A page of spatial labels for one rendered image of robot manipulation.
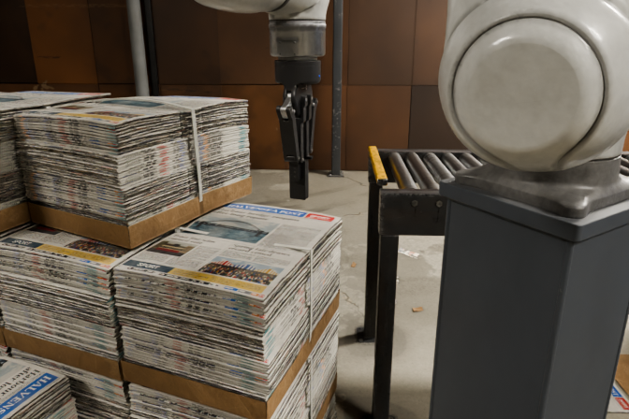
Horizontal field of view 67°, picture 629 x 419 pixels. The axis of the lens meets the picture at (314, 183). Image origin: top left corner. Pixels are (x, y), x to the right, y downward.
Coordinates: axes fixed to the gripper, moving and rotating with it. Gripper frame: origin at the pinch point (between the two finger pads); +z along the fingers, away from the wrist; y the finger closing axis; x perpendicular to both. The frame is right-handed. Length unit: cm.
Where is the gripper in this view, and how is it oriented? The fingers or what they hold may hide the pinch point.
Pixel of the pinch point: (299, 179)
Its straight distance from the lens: 82.5
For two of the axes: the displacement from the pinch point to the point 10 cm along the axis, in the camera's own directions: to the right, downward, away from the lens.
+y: -3.5, 2.7, -9.0
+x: 9.4, 1.0, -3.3
